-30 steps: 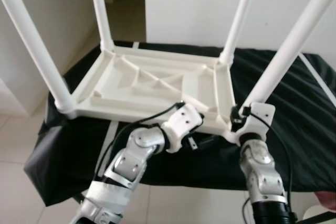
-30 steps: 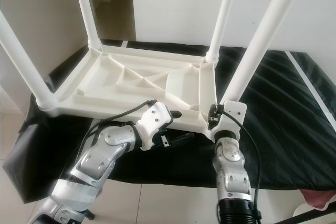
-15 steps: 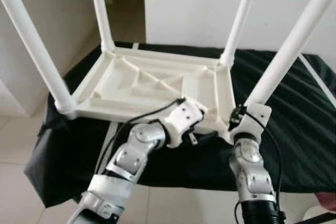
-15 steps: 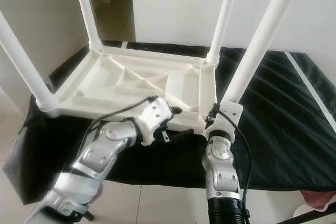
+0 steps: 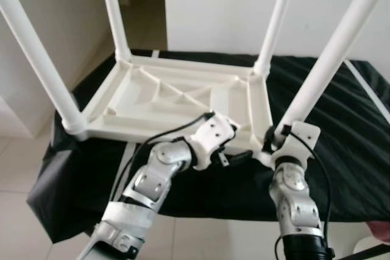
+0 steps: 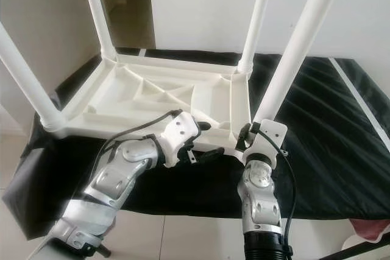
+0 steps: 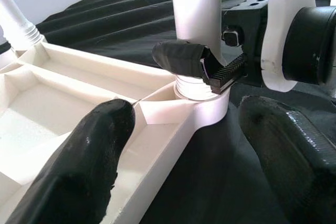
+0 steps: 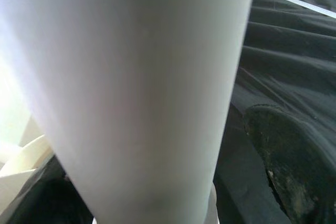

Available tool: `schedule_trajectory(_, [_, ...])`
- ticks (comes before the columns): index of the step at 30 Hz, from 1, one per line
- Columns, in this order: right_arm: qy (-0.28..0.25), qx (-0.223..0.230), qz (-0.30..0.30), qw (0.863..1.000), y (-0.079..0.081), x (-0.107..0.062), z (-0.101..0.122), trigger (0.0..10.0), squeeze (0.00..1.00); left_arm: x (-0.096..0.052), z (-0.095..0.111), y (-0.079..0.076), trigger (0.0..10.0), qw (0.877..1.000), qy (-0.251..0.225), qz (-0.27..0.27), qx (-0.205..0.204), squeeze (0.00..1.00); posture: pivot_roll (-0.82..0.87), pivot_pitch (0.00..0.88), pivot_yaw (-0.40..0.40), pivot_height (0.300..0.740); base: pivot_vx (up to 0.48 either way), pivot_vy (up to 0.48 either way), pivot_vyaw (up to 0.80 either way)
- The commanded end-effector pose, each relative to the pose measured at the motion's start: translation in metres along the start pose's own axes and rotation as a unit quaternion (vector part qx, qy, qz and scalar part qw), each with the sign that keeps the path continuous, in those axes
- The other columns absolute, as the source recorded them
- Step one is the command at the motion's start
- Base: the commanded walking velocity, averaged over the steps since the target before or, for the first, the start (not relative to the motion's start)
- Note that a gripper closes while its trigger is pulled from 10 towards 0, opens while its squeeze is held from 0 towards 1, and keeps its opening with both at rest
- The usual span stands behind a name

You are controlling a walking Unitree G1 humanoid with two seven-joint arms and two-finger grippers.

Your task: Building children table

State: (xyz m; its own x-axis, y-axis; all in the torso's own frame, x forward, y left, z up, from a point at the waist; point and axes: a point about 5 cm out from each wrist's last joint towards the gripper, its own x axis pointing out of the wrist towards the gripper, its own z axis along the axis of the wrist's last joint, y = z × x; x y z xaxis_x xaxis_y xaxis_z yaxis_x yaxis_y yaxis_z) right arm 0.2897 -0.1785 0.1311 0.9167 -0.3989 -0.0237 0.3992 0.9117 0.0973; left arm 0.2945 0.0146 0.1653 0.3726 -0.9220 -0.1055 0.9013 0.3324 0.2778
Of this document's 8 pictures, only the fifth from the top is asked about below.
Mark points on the pink cloth piece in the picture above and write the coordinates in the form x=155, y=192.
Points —
x=379, y=231

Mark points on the black tablecloth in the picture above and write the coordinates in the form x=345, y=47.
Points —
x=347, y=150

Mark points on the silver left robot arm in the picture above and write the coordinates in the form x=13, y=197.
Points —
x=152, y=181

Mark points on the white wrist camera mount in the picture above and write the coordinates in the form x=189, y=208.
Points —
x=213, y=135
x=301, y=138

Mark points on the white plastic table leg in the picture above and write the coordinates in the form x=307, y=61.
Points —
x=36, y=53
x=335, y=47
x=277, y=22
x=114, y=10

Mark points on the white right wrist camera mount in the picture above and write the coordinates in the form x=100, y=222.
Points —
x=301, y=138

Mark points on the black metal stand leg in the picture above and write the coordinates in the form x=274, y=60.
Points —
x=375, y=251

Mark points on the white fabric strip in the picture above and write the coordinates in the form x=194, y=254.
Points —
x=365, y=86
x=155, y=54

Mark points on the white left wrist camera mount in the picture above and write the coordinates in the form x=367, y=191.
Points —
x=213, y=135

